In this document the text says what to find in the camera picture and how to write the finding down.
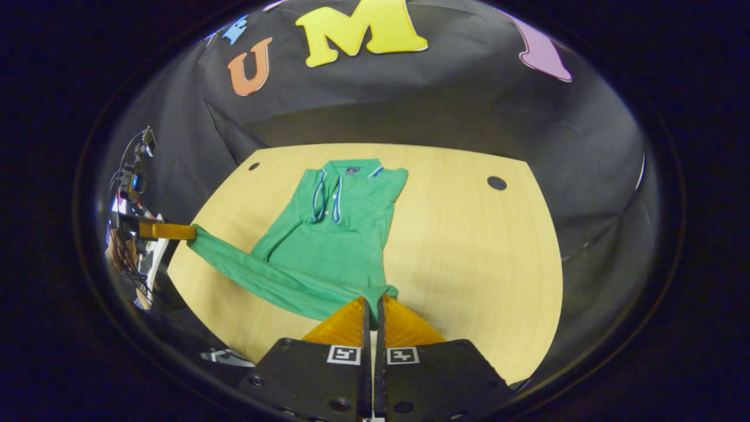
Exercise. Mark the black backdrop cloth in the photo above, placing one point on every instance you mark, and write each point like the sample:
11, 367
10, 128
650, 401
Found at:
439, 105

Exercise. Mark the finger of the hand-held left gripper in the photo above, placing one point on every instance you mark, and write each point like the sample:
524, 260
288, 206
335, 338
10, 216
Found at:
170, 231

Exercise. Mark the green T-shirt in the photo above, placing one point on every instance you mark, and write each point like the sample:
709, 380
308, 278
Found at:
328, 246

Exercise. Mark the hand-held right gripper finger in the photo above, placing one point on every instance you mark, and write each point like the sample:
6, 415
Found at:
379, 381
366, 381

